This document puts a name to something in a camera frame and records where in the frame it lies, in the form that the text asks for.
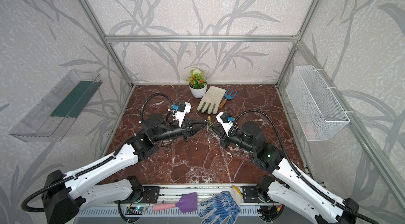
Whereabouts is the metal keyring with yellow tag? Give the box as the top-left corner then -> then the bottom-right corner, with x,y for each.
206,116 -> 213,129

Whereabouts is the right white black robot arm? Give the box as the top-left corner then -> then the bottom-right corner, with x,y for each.
212,121 -> 359,224

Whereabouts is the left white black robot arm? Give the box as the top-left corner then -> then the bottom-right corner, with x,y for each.
41,114 -> 207,224

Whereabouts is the cream gardening glove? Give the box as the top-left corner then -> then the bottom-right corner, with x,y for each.
197,86 -> 226,115

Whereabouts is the white pot with plant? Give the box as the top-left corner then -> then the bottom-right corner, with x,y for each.
188,68 -> 207,98

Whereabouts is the blue dotted work glove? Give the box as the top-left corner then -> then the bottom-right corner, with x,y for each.
199,188 -> 243,224

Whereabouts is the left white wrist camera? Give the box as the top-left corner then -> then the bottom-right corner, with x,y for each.
168,102 -> 192,128

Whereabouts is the blue hand rake wooden handle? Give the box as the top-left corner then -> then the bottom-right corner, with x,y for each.
218,88 -> 237,110

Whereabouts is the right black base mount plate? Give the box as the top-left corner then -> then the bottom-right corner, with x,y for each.
240,186 -> 273,204

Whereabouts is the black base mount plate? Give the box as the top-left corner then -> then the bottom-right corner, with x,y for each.
240,186 -> 273,204
126,186 -> 160,204

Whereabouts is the purple scoop pink handle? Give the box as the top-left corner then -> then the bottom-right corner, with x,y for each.
152,192 -> 198,213

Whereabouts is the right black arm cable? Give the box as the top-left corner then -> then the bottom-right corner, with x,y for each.
232,109 -> 380,224

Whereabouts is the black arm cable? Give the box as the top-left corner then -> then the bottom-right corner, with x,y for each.
232,109 -> 380,224
20,92 -> 175,213

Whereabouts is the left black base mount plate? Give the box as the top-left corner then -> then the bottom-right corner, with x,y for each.
126,186 -> 160,204

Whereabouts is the white wire mesh basket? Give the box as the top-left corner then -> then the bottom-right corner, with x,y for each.
286,65 -> 350,142

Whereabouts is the clear plastic wall shelf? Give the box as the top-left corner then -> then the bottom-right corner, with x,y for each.
9,69 -> 102,143

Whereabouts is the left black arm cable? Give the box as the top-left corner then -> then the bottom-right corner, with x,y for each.
20,92 -> 175,213

